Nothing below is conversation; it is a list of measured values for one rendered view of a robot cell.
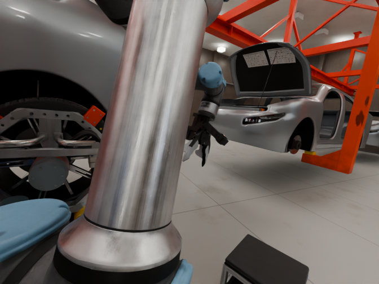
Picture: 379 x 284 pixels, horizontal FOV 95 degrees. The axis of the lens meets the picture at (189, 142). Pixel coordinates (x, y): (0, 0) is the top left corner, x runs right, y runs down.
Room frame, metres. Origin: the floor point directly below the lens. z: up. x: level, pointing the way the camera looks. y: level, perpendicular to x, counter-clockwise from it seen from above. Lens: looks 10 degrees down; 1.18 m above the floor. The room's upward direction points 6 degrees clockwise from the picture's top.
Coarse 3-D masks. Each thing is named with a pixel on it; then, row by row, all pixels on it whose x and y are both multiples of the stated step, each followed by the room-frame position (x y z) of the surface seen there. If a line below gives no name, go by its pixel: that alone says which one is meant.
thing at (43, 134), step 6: (42, 120) 0.79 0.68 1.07; (42, 126) 0.79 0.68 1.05; (42, 132) 0.78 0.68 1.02; (36, 138) 0.69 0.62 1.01; (42, 138) 0.73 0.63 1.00; (0, 144) 0.59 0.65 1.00; (6, 144) 0.59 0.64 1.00; (12, 144) 0.60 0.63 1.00; (18, 144) 0.61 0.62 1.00; (24, 144) 0.63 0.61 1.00; (30, 144) 0.65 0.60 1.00
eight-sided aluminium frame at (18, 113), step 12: (24, 108) 0.78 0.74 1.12; (0, 120) 0.72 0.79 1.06; (12, 120) 0.74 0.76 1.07; (72, 120) 0.86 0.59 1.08; (84, 120) 0.89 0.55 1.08; (0, 132) 0.72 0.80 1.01; (96, 132) 0.92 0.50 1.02; (0, 192) 0.75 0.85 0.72; (84, 192) 0.93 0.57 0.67; (72, 204) 0.87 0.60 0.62; (84, 204) 0.89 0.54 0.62
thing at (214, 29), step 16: (256, 0) 3.58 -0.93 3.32; (272, 0) 3.38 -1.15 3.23; (336, 0) 5.26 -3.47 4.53; (352, 0) 4.97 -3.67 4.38; (224, 16) 4.25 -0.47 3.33; (240, 16) 3.98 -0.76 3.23; (288, 16) 6.13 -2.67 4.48; (208, 32) 4.24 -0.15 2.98; (224, 32) 4.37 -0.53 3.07; (240, 32) 4.60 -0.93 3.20; (288, 32) 6.19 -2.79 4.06; (320, 48) 5.32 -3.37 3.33; (336, 48) 5.01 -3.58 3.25; (352, 48) 9.64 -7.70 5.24; (320, 80) 7.24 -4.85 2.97; (336, 80) 8.85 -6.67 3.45
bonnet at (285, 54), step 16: (256, 48) 3.28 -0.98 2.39; (272, 48) 3.09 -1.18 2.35; (288, 48) 2.90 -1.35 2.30; (240, 64) 3.79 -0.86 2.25; (256, 64) 3.53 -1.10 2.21; (288, 64) 3.10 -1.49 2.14; (304, 64) 2.89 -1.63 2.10; (240, 80) 4.05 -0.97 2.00; (256, 80) 3.74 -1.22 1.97; (272, 80) 3.46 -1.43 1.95; (288, 80) 3.23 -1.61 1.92; (304, 80) 3.00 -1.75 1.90; (240, 96) 4.25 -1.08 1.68; (256, 96) 3.92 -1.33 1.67; (272, 96) 3.60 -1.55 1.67
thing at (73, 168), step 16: (32, 128) 0.85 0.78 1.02; (64, 128) 0.93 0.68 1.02; (0, 160) 0.88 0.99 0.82; (16, 160) 0.82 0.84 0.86; (32, 160) 0.85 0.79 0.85; (0, 176) 0.82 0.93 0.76; (16, 176) 0.95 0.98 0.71; (16, 192) 0.84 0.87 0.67; (32, 192) 0.91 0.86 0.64; (48, 192) 0.97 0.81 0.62; (64, 192) 0.99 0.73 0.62; (80, 192) 0.96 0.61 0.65
